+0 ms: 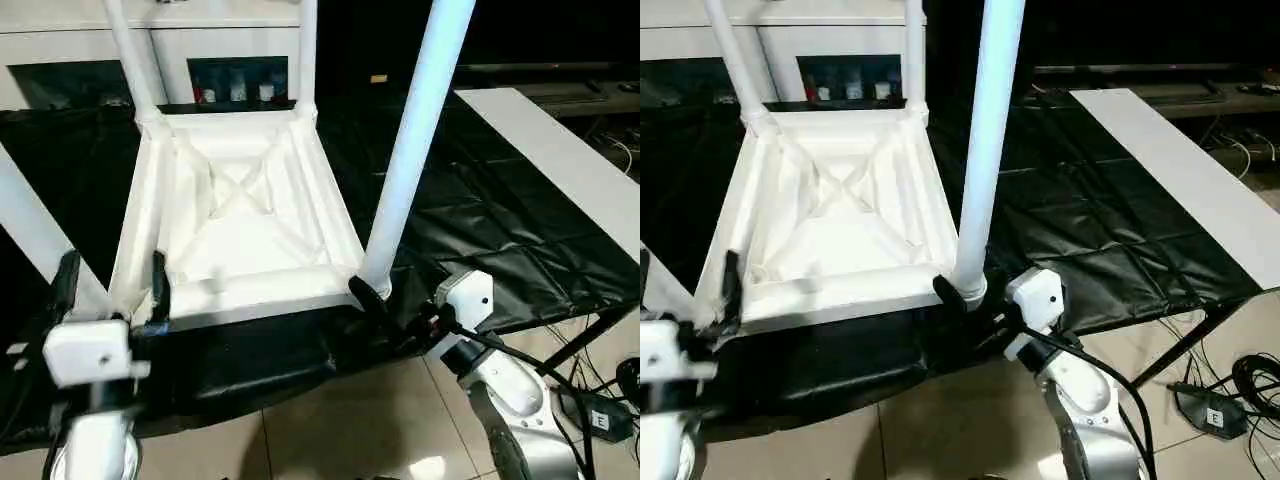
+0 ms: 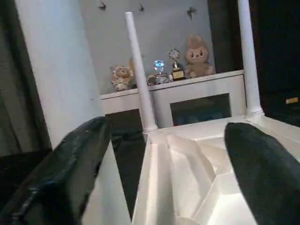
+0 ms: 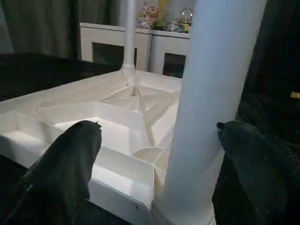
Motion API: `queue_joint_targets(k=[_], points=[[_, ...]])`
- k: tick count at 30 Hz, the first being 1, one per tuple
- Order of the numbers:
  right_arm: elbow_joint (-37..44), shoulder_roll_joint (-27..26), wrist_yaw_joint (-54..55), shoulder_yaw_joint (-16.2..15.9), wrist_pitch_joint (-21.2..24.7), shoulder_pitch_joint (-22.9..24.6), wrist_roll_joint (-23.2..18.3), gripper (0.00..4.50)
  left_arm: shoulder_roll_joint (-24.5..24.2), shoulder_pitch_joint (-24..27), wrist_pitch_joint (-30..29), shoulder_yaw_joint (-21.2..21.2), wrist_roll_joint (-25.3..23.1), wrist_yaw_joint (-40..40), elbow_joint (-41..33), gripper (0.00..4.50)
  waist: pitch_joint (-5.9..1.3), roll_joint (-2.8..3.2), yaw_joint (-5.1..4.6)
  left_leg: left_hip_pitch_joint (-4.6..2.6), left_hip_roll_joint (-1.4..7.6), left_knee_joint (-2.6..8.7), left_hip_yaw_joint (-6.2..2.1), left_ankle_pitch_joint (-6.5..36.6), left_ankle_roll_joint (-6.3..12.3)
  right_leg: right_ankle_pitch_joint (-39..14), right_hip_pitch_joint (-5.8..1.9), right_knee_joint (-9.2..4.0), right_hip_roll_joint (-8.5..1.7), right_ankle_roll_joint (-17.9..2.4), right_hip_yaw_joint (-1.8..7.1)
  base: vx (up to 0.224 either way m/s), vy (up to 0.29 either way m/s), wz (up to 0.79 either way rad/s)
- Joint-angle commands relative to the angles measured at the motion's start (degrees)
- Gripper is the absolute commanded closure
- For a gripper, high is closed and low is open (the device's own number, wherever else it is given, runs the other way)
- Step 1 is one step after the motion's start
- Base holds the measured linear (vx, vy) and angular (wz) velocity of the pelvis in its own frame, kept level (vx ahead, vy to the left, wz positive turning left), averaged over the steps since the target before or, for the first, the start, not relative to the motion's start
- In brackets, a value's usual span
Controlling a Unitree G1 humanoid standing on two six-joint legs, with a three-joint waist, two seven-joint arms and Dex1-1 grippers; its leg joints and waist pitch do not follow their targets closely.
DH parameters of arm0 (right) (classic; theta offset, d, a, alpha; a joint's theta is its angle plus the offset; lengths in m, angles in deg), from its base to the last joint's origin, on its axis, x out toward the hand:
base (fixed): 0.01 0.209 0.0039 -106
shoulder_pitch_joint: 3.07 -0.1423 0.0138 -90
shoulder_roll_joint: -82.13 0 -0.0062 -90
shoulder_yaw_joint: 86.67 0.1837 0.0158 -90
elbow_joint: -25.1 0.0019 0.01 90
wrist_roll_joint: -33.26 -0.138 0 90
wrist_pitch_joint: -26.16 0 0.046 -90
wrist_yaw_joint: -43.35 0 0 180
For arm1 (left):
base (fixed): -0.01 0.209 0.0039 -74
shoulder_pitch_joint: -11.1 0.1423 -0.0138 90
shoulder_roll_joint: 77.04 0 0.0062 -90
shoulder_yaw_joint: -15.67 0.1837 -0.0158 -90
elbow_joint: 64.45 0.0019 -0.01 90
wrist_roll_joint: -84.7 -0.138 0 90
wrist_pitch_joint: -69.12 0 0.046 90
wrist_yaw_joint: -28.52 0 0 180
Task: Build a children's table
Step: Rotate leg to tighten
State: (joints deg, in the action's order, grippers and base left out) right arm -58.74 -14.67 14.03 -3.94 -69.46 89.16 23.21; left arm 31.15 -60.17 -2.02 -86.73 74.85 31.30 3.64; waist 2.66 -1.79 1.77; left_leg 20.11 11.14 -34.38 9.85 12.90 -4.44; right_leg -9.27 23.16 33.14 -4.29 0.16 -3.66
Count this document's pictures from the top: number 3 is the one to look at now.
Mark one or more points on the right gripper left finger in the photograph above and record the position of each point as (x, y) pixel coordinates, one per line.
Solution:
(61, 178)

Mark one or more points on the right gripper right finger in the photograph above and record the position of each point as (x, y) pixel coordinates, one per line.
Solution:
(262, 173)

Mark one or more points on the white plastic table top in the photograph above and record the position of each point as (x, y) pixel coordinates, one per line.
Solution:
(93, 122)

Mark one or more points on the white plastic table leg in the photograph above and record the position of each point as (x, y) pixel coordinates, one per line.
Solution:
(211, 93)
(129, 37)

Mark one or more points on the small yellow label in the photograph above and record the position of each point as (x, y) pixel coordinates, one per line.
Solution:
(295, 95)

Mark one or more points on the black mat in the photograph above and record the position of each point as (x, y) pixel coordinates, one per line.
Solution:
(47, 70)

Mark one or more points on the black cabinet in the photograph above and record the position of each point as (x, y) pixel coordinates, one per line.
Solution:
(276, 47)

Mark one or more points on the white sideboard with glass doors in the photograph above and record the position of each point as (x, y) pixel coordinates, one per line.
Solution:
(108, 42)

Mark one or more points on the grey curtain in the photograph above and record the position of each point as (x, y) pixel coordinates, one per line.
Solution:
(42, 26)

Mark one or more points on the shiny silver ornament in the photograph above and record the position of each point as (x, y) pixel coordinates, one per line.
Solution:
(176, 26)

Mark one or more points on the small gold trophy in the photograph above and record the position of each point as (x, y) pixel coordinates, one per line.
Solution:
(186, 18)

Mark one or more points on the striped tiger plush toy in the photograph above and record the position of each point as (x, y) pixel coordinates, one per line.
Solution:
(149, 16)

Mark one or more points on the yellow green picture card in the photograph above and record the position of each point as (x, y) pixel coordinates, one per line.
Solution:
(164, 10)

